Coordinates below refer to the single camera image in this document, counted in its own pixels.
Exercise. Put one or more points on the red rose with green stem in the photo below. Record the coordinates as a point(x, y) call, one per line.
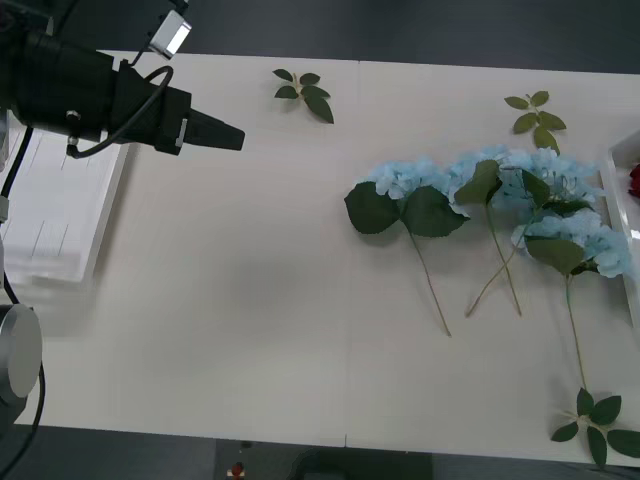
point(635, 182)

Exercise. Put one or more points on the dark green leaf twig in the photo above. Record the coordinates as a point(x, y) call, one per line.
point(320, 107)
point(605, 409)

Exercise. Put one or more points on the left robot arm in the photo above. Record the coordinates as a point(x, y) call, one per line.
point(60, 85)

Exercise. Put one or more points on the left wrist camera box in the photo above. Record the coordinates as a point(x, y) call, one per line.
point(172, 32)

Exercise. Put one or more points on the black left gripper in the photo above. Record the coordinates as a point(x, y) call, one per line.
point(170, 107)

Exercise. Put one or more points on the shallow white box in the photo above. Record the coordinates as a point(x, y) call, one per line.
point(55, 210)
point(617, 200)

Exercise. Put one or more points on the light green leaf twig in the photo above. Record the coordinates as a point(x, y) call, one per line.
point(525, 121)

